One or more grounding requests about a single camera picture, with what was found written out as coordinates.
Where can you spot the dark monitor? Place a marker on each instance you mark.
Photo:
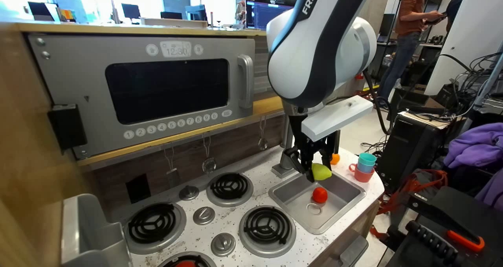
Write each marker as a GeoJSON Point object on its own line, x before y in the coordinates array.
{"type": "Point", "coordinates": [40, 11]}
{"type": "Point", "coordinates": [130, 11]}

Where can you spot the black coil stove burner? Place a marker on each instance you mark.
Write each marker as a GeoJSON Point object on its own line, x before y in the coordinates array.
{"type": "Point", "coordinates": [230, 187]}
{"type": "Point", "coordinates": [154, 224]}
{"type": "Point", "coordinates": [204, 260]}
{"type": "Point", "coordinates": [267, 229]}

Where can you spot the grey toy tap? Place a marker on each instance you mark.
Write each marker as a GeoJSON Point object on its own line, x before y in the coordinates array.
{"type": "Point", "coordinates": [283, 162]}

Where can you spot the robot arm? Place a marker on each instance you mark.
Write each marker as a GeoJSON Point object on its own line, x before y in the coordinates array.
{"type": "Point", "coordinates": [310, 50]}

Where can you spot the monitor with blue screen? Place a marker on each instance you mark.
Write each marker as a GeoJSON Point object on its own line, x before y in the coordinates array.
{"type": "Point", "coordinates": [263, 15]}

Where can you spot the small orange toy fruit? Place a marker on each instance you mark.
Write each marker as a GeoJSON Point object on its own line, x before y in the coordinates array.
{"type": "Point", "coordinates": [335, 159]}

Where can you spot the black box on cabinet side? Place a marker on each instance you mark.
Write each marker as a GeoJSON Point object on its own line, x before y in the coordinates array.
{"type": "Point", "coordinates": [67, 126]}

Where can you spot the wooden toy kitchen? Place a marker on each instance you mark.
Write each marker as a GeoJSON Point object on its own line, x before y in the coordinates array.
{"type": "Point", "coordinates": [118, 102]}

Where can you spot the yellow-green toy lemon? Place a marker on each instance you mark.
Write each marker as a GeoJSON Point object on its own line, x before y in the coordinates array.
{"type": "Point", "coordinates": [323, 172]}

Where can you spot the black case with orange latch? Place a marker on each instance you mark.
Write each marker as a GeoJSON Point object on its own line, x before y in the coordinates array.
{"type": "Point", "coordinates": [452, 220]}

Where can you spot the hanging toy spoon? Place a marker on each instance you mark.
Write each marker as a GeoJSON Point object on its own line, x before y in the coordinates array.
{"type": "Point", "coordinates": [262, 142]}

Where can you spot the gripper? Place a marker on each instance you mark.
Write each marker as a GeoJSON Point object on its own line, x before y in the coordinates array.
{"type": "Point", "coordinates": [300, 135]}

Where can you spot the steel toy sink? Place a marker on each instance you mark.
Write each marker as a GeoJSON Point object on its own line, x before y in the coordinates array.
{"type": "Point", "coordinates": [338, 204]}

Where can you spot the hanging toy spatula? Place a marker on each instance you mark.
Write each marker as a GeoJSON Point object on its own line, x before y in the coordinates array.
{"type": "Point", "coordinates": [172, 174]}

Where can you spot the red toy tomato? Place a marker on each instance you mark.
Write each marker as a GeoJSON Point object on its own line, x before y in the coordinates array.
{"type": "Point", "coordinates": [320, 195]}

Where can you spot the grey microwave door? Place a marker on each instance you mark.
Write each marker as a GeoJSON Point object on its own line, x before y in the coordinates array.
{"type": "Point", "coordinates": [78, 82]}

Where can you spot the black computer tower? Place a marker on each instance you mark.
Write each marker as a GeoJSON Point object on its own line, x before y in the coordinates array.
{"type": "Point", "coordinates": [408, 149]}

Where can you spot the hanging toy ladle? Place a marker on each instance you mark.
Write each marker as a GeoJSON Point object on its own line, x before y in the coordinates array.
{"type": "Point", "coordinates": [208, 164]}

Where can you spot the teal toy cup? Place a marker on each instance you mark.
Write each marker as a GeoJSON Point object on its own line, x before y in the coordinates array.
{"type": "Point", "coordinates": [368, 159]}

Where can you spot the blue toy cup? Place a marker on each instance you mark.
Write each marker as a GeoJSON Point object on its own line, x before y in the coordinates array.
{"type": "Point", "coordinates": [364, 168]}

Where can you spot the purple cloth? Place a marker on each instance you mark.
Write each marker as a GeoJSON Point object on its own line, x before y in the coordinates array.
{"type": "Point", "coordinates": [477, 145]}

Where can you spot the grey stove knob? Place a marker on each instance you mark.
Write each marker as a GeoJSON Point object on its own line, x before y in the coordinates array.
{"type": "Point", "coordinates": [189, 192]}
{"type": "Point", "coordinates": [204, 215]}
{"type": "Point", "coordinates": [223, 244]}

